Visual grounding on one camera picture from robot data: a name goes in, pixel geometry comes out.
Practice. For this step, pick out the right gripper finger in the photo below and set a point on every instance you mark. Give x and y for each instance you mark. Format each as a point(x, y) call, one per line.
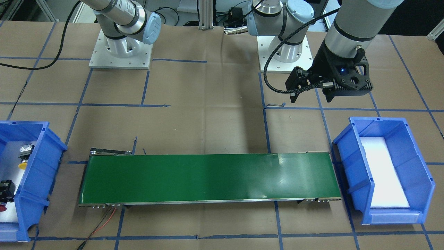
point(7, 191)

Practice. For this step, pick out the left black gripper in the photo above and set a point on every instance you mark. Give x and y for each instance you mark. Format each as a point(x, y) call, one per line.
point(322, 67)

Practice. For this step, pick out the yellow push button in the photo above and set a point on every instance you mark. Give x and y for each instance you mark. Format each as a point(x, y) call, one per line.
point(24, 154)

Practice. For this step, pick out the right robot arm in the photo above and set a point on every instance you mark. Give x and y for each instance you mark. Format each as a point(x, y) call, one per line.
point(127, 27)

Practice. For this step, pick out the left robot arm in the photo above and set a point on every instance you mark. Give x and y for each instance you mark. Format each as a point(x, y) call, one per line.
point(356, 24)

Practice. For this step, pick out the blue bin with buttons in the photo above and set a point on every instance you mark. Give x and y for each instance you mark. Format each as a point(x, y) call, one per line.
point(415, 177)

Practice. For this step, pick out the white foam pad bin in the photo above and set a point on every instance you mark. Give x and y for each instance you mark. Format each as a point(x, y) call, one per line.
point(388, 191)
point(13, 162)

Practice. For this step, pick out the blue receiving bin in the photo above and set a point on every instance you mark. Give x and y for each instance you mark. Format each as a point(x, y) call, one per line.
point(38, 179)

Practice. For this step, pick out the green conveyor belt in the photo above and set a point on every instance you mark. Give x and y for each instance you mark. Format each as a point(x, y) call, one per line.
point(189, 179)

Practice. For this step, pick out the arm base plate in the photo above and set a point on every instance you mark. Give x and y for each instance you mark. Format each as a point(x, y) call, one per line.
point(286, 58)
point(125, 53)

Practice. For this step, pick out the aluminium frame post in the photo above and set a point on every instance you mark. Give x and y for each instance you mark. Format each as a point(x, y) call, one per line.
point(206, 14)

